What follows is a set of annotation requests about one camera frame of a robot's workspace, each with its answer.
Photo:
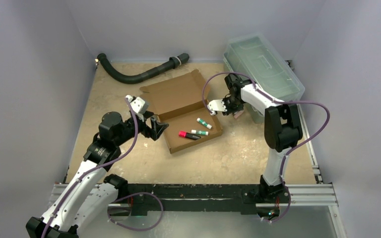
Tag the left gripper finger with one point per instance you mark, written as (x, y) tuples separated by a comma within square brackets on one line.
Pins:
[(155, 135), (155, 126)]

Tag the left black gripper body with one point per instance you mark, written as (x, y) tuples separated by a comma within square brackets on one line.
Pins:
[(144, 129)]

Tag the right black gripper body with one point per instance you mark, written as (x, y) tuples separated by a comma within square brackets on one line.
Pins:
[(229, 105)]

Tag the pink white clip tool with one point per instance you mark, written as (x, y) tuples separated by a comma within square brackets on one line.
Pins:
[(237, 114)]

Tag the black red marker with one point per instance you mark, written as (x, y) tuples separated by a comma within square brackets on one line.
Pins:
[(187, 135)]

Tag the brown cardboard box sheet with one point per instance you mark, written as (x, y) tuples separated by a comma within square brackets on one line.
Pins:
[(179, 102)]

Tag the green white tube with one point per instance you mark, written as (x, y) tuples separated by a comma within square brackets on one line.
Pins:
[(200, 132), (204, 123)]

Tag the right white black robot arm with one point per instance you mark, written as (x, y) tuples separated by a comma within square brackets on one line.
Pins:
[(282, 130)]

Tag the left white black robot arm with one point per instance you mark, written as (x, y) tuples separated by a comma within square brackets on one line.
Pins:
[(92, 189)]

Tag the clear plastic storage bin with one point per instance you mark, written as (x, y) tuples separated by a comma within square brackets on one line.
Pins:
[(255, 56)]

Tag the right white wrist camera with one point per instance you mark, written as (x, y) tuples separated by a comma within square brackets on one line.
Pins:
[(216, 106)]

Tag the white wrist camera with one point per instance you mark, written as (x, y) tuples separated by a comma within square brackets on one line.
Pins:
[(138, 105), (216, 106)]

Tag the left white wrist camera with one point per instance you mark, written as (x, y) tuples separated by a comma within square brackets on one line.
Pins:
[(138, 105)]

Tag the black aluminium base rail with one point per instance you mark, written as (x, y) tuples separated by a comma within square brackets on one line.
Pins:
[(223, 198)]

